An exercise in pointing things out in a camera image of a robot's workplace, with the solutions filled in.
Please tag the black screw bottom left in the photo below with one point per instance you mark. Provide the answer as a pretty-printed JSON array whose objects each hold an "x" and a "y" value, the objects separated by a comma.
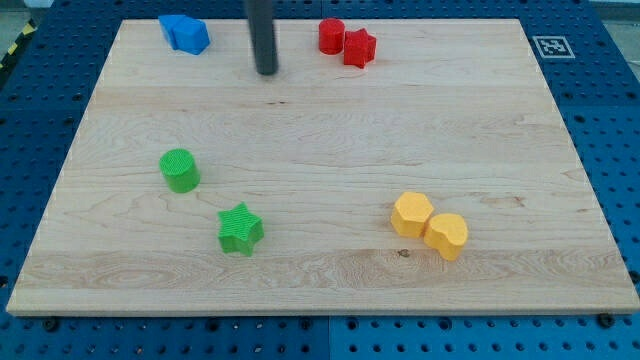
[{"x": 50, "y": 324}]

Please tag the light wooden board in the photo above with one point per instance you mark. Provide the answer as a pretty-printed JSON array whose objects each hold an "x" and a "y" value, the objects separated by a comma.
[{"x": 458, "y": 110}]

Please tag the blue hexagon block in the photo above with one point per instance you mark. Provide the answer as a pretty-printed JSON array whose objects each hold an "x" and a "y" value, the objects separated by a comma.
[{"x": 190, "y": 35}]

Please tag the black screw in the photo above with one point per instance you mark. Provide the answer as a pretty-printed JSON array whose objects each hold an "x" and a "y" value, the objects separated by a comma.
[
  {"x": 605, "y": 320},
  {"x": 50, "y": 324}
]

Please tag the yellow black hazard tape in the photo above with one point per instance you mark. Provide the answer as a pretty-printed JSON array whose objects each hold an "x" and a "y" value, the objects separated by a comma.
[{"x": 18, "y": 46}]

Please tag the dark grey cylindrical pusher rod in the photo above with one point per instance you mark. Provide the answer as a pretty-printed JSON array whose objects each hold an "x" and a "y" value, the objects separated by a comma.
[{"x": 262, "y": 34}]

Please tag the green star block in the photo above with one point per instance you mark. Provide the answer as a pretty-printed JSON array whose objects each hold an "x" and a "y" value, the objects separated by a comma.
[{"x": 240, "y": 230}]

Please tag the white fiducial marker tag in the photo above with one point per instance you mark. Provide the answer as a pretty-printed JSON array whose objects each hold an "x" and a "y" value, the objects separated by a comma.
[{"x": 553, "y": 47}]

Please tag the yellow hexagon block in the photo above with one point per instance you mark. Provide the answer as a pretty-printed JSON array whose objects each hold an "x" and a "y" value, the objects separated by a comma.
[{"x": 411, "y": 212}]

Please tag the green cylinder block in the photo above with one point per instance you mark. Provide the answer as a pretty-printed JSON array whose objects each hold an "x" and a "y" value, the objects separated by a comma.
[{"x": 179, "y": 170}]

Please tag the blue cube block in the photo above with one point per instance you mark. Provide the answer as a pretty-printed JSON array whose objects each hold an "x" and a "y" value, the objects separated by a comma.
[{"x": 167, "y": 23}]

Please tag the black screw bottom right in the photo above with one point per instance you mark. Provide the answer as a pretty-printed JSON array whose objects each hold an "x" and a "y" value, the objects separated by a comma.
[{"x": 605, "y": 320}]

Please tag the red star block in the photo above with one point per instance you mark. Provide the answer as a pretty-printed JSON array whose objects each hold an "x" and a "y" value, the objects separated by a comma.
[{"x": 359, "y": 48}]

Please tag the yellow heart block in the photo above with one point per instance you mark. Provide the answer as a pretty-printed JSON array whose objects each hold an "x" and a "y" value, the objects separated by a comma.
[{"x": 447, "y": 233}]

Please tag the red cylinder block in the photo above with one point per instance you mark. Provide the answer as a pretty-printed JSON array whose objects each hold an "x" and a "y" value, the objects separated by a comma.
[{"x": 331, "y": 36}]

